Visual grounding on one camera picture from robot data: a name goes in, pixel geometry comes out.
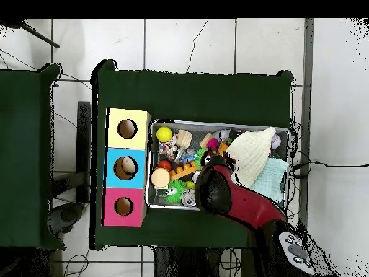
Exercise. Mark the crushed clear plastic bottle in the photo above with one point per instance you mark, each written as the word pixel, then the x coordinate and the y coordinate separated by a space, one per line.
pixel 186 155

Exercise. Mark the cream waffle cloth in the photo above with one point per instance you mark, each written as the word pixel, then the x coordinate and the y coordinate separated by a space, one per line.
pixel 250 155

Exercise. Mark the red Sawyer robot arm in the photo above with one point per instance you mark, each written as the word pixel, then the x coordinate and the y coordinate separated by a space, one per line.
pixel 248 205

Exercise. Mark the wooden box with three holes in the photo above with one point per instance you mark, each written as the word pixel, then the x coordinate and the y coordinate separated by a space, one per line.
pixel 135 179

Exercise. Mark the ribbed wooden piece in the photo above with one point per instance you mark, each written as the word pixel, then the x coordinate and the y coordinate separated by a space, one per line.
pixel 184 139

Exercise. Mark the orange toy block with holes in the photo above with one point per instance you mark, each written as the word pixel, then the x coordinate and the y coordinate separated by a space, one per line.
pixel 183 170

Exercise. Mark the red tomato ball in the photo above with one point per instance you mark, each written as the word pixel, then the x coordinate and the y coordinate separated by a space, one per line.
pixel 165 165

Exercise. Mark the large yellow ball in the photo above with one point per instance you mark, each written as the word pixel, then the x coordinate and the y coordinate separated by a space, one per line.
pixel 164 134

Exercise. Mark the toy burger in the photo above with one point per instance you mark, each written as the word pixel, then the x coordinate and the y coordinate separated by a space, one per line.
pixel 160 177

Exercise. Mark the green spiky ball with eyes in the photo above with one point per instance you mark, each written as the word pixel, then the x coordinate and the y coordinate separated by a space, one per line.
pixel 175 192

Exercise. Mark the crushed printed soda can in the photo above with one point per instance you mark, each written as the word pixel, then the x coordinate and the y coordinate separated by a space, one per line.
pixel 188 198

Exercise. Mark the beige ball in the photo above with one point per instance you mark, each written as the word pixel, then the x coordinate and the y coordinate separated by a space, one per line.
pixel 129 166

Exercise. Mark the dark green table cloth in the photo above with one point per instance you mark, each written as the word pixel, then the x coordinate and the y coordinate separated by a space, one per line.
pixel 201 98

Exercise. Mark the light blue waffle cloth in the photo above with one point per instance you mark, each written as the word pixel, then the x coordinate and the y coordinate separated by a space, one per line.
pixel 271 179

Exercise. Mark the neighbouring green covered table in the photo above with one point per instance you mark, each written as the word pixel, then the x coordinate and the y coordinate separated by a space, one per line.
pixel 23 144

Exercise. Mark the black tripod leg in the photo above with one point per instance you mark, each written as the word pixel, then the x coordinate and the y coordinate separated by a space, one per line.
pixel 40 37

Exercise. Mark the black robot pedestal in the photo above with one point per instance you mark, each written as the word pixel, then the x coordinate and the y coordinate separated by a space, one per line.
pixel 184 262

